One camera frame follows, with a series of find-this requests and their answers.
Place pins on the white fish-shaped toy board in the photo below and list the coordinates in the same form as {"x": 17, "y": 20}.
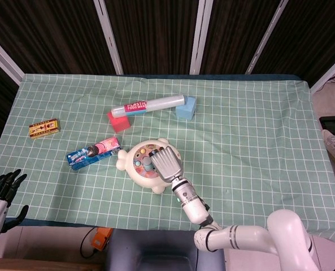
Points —
{"x": 144, "y": 183}

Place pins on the grey sneaker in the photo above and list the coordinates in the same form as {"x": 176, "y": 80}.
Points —
{"x": 332, "y": 144}

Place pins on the yellow red small box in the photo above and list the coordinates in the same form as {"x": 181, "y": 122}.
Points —
{"x": 44, "y": 129}

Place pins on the red foam block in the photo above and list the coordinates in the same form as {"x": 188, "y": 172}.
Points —
{"x": 119, "y": 124}

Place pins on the orange device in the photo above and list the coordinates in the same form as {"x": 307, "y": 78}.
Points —
{"x": 100, "y": 240}

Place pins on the white partition post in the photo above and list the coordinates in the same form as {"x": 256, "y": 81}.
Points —
{"x": 3, "y": 59}
{"x": 328, "y": 73}
{"x": 108, "y": 36}
{"x": 266, "y": 36}
{"x": 201, "y": 36}

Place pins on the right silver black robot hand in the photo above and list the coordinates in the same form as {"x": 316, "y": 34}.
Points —
{"x": 167, "y": 165}

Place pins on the blue foam block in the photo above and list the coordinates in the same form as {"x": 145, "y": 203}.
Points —
{"x": 184, "y": 111}

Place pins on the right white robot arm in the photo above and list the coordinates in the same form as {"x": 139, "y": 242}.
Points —
{"x": 192, "y": 203}

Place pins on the grey blue chair seat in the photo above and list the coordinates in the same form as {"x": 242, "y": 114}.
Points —
{"x": 156, "y": 251}

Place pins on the green checked tablecloth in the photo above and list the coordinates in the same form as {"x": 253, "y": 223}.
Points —
{"x": 240, "y": 107}

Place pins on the plastic food wrap roll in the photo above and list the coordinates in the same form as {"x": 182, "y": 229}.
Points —
{"x": 161, "y": 103}

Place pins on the blue pink cookie box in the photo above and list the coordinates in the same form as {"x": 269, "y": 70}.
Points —
{"x": 93, "y": 153}

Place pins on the small teal fishing rod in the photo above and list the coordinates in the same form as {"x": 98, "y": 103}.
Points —
{"x": 147, "y": 163}

